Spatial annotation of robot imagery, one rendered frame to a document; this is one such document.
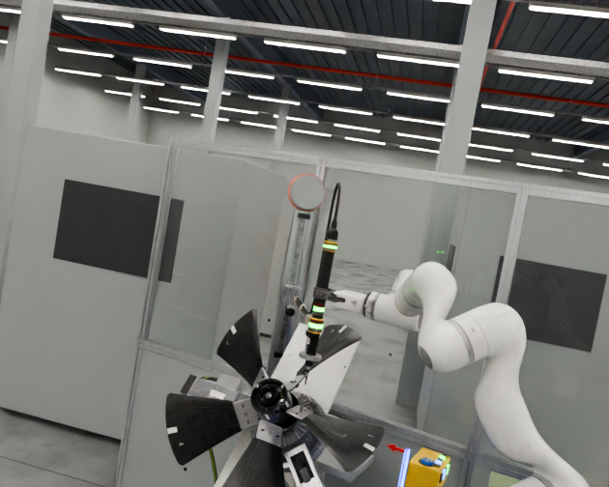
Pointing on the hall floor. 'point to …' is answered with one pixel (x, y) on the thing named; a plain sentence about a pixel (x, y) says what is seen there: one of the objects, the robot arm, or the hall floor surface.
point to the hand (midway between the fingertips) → (322, 293)
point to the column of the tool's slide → (286, 283)
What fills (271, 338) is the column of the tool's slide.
